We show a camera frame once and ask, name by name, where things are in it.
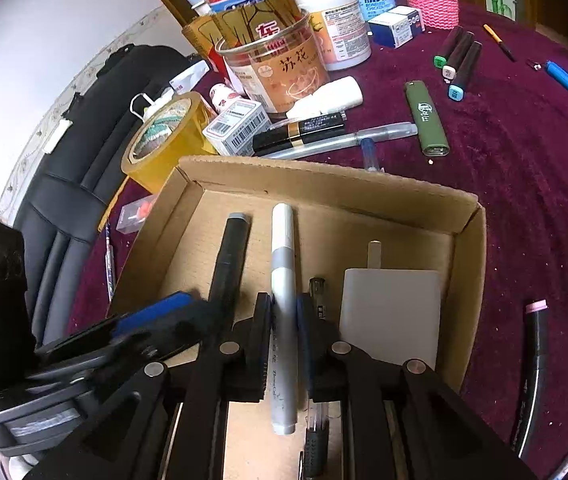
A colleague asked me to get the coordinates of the silver marker pen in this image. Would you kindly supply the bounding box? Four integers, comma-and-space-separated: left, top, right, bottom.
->
269, 203, 298, 436

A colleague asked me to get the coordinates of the black gel pen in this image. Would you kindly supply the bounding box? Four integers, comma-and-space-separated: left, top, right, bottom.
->
299, 276, 330, 479

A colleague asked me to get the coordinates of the black marker grey cap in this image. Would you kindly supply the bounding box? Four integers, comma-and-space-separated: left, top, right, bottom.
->
208, 212, 250, 330

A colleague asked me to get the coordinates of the white power adapter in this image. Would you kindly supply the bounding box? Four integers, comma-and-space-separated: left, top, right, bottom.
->
339, 240, 441, 367

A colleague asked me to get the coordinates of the patterned blue pen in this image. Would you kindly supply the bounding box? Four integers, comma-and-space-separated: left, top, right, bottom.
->
104, 223, 116, 301

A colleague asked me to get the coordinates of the clear case red item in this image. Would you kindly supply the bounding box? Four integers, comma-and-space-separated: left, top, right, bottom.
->
116, 194, 157, 235

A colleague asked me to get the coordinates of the cardboard box tray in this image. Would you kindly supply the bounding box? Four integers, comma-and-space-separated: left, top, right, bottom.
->
107, 155, 488, 480

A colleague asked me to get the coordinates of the black sofa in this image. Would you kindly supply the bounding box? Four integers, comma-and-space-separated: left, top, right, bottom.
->
13, 44, 191, 344

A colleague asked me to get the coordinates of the yellow packing tape roll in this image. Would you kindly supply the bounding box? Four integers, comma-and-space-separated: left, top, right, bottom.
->
121, 91, 218, 194

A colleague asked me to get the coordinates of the white barcode box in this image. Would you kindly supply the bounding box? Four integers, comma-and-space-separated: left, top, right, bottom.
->
203, 99, 272, 156

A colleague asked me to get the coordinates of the black gold tube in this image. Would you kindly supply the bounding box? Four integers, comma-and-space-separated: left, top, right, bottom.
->
252, 113, 346, 156

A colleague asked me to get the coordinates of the clear silver pen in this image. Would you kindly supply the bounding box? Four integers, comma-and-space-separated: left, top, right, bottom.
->
262, 122, 418, 160

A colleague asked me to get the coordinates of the green lighter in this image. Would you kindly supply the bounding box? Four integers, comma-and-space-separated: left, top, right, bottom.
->
404, 80, 450, 158

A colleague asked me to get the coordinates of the clear jar with sticks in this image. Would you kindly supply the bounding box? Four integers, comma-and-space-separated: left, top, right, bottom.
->
212, 0, 330, 115

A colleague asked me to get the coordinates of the purple tablecloth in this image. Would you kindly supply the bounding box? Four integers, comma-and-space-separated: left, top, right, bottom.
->
66, 1, 568, 480

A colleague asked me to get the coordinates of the black marker blue cap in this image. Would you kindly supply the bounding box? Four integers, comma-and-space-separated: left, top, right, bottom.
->
448, 41, 482, 102

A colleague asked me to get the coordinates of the black marker green cap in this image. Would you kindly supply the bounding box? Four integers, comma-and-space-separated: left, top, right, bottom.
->
433, 26, 464, 68

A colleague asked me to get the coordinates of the white supplement jar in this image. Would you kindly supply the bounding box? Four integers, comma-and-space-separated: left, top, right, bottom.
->
295, 0, 371, 72

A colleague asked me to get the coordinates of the small white blue box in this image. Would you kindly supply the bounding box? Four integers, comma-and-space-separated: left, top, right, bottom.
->
368, 6, 425, 49

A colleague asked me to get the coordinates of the orange black small pen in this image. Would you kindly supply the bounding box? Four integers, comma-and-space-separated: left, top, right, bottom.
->
482, 24, 517, 63

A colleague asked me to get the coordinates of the blue lighter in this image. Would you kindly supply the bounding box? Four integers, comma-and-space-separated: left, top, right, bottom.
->
544, 61, 568, 91

